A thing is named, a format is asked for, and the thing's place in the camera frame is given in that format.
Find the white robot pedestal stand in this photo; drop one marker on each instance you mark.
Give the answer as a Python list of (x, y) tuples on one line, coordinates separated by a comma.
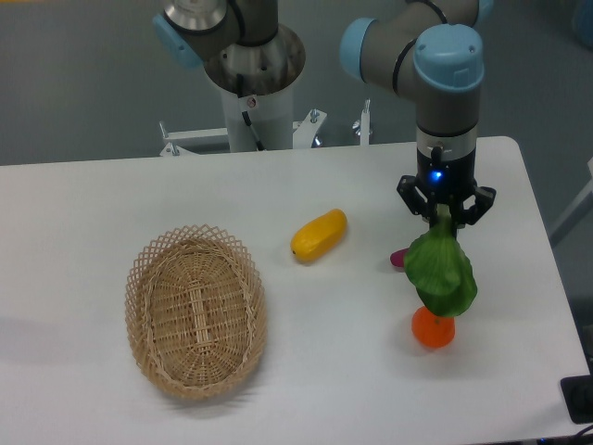
[(251, 123)]

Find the woven wicker basket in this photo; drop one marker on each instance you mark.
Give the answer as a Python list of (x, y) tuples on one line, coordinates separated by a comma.
[(195, 312)]

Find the purple eggplant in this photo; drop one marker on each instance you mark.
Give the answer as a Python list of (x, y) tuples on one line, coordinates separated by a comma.
[(397, 258)]

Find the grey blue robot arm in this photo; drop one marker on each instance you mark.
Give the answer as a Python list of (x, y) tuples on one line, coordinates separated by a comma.
[(430, 54)]

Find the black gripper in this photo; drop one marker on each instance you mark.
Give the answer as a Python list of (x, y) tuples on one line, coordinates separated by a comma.
[(445, 174)]

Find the black device at table edge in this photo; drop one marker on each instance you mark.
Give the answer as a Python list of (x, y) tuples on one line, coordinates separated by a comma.
[(577, 394)]

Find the white frame at right edge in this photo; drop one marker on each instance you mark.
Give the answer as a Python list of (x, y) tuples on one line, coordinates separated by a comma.
[(574, 213)]

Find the orange fruit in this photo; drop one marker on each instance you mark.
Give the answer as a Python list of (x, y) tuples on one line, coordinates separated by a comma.
[(431, 330)]

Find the yellow mango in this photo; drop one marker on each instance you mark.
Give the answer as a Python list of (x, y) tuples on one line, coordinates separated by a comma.
[(319, 236)]

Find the green leafy vegetable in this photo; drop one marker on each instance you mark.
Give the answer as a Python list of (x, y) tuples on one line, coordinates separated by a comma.
[(439, 269)]

